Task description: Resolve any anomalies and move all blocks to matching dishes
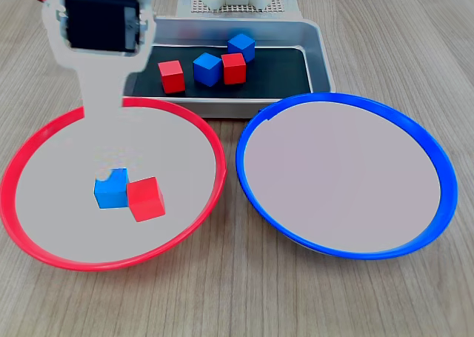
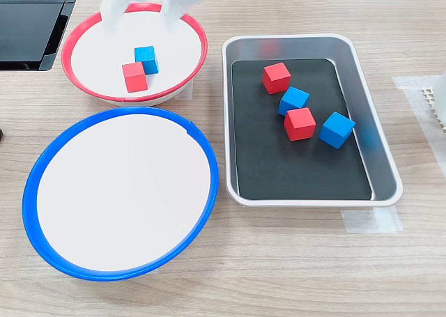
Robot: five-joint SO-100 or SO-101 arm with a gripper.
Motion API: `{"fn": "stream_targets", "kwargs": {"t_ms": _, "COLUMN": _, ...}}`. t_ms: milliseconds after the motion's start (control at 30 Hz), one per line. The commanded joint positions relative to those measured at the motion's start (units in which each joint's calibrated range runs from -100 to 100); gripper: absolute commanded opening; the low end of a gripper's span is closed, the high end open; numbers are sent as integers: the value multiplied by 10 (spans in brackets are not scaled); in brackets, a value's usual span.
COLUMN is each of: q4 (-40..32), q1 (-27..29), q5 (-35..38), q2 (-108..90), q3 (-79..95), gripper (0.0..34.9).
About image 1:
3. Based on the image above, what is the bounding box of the pale translucent sheet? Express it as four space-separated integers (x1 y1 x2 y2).
176 0 301 19

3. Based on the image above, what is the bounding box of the blue cube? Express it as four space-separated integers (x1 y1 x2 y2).
193 52 223 87
227 33 256 63
93 167 130 210

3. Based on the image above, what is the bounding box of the blue-rimmed white plate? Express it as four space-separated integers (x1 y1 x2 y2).
235 92 459 260

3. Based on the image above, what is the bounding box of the red cube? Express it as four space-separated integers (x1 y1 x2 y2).
126 176 167 223
221 52 247 85
157 59 186 94

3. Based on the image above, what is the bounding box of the red-rimmed white plate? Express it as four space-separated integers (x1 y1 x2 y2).
0 96 227 272

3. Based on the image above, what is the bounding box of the steel tray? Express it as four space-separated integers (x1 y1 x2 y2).
121 16 337 119

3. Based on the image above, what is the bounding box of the pale perforated base plate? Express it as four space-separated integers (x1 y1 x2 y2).
190 0 288 14

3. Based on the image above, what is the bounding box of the black tray mat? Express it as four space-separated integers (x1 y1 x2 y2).
132 44 314 98

